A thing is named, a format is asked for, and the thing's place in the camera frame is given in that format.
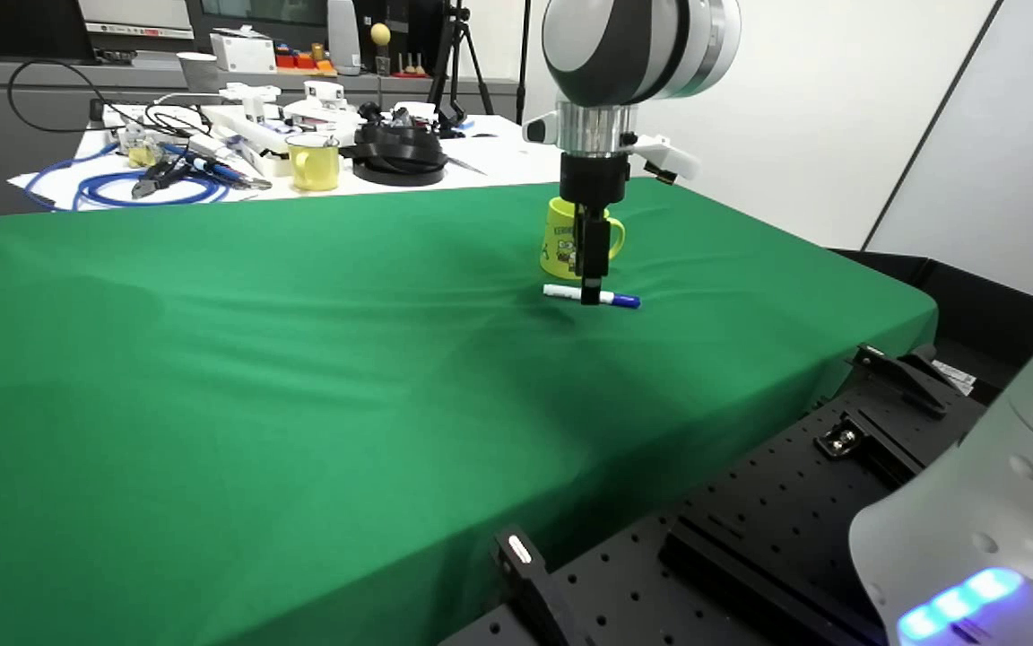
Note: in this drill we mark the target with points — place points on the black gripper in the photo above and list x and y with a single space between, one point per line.
592 184

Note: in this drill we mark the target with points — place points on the blue capped white marker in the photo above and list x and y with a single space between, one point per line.
573 293

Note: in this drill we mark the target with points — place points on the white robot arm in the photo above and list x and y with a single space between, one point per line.
945 559

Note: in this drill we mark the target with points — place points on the yellow cartoon mug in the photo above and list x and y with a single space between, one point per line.
558 245

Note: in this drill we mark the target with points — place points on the small yellow plastic jar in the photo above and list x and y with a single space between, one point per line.
315 163

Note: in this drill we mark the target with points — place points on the green table cloth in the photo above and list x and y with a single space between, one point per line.
305 422

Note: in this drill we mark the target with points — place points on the black optical breadboard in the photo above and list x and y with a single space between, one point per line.
761 551

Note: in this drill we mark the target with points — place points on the white container with lid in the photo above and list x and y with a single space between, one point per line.
241 47

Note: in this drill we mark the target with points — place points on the black camera tripod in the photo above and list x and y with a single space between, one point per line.
456 47

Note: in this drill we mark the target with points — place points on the black clamp bracket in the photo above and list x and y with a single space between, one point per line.
531 593

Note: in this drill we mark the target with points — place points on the large window display frame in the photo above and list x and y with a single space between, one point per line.
287 22

